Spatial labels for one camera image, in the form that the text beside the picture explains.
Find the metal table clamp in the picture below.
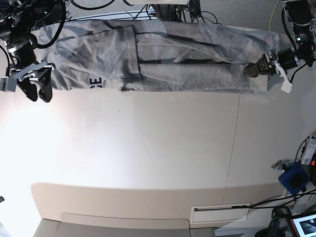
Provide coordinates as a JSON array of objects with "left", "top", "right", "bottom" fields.
[{"left": 271, "top": 159, "right": 294, "bottom": 170}]

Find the yellow cable on floor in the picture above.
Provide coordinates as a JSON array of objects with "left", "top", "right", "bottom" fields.
[{"left": 268, "top": 0, "right": 279, "bottom": 32}]

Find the grey T-shirt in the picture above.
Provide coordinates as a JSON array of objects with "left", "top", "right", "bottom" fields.
[{"left": 39, "top": 20, "right": 280, "bottom": 94}]

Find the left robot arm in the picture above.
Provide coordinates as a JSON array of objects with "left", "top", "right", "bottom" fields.
[{"left": 244, "top": 0, "right": 316, "bottom": 86}]

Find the blue box with black hole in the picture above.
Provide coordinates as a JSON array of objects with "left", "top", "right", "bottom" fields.
[{"left": 278, "top": 162, "right": 310, "bottom": 195}]

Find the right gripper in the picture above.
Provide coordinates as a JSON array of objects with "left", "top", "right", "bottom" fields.
[{"left": 8, "top": 60, "right": 56, "bottom": 103}]

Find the black cable across table edge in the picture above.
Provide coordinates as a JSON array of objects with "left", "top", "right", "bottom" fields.
[{"left": 232, "top": 189, "right": 316, "bottom": 209}]

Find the red framed tablet screen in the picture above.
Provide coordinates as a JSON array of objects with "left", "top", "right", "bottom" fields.
[{"left": 288, "top": 212, "right": 316, "bottom": 237}]

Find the white power adapter with label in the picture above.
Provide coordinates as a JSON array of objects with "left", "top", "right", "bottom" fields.
[{"left": 301, "top": 134, "right": 316, "bottom": 165}]

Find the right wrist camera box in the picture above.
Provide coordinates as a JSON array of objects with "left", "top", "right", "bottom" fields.
[{"left": 0, "top": 77, "right": 17, "bottom": 92}]

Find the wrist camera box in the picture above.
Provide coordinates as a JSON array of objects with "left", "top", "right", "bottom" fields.
[
  {"left": 281, "top": 80, "right": 293, "bottom": 94},
  {"left": 0, "top": 77, "right": 17, "bottom": 92}
]

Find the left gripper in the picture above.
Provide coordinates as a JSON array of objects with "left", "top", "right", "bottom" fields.
[{"left": 244, "top": 47, "right": 289, "bottom": 81}]

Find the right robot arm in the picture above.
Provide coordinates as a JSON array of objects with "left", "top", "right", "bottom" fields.
[{"left": 0, "top": 0, "right": 66, "bottom": 103}]

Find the white label plate on table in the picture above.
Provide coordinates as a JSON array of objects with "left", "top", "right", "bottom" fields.
[{"left": 190, "top": 203, "right": 250, "bottom": 224}]

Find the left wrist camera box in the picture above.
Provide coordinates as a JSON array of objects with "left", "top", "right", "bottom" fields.
[{"left": 281, "top": 80, "right": 293, "bottom": 94}]

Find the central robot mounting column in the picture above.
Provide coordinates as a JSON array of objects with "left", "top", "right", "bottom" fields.
[{"left": 151, "top": 4, "right": 183, "bottom": 22}]

